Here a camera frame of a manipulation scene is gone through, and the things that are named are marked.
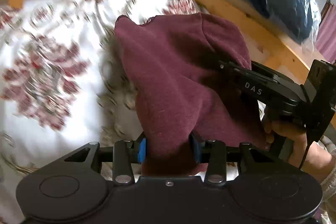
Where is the purple curtain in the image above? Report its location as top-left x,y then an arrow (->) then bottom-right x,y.
316,0 -> 336,64

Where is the cream sleeve right forearm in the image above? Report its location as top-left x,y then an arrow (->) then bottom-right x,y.
318,136 -> 335,223

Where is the person's right hand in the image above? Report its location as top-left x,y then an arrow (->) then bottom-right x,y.
262,114 -> 335,182

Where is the maroon knit garment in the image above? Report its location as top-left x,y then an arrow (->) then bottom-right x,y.
115,12 -> 266,176

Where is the white floral bedspread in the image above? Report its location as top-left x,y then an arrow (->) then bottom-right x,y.
1,0 -> 201,223

